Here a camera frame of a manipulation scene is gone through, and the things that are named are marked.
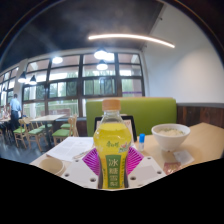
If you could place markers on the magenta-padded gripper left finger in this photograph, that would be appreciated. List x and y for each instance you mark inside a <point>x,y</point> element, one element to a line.
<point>80,171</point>

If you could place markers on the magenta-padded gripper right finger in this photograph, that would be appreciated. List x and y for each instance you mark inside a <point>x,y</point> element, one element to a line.
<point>146,170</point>

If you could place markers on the yellow drink bottle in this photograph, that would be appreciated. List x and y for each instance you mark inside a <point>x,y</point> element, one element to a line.
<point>111,143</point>

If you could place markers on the reddish clear wrapper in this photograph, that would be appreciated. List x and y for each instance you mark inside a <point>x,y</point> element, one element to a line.
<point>171,167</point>

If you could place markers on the blue-capped glue stick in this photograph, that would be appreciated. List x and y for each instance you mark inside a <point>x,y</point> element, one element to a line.
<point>141,141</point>

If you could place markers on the white paper sachet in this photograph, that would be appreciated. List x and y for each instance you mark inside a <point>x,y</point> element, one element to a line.
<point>184,158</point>

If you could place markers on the white bowl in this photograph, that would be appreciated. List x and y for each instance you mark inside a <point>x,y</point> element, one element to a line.
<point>170,138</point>

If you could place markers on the green upholstered bench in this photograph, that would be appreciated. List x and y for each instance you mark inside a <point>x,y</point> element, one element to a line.
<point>150,111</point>

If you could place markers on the wooden chairs with green seats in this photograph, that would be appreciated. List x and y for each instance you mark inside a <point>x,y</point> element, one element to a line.
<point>33,131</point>

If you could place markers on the light wooden dining table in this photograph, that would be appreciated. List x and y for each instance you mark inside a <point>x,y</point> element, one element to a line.
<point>48,117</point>

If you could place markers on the person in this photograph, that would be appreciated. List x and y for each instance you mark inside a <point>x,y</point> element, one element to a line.
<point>15,108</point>

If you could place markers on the large dark-framed grid window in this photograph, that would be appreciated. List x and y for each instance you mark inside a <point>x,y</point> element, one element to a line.
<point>83,80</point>

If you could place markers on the long curved linear light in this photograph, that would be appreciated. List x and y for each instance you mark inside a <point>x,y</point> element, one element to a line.
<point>133,36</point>

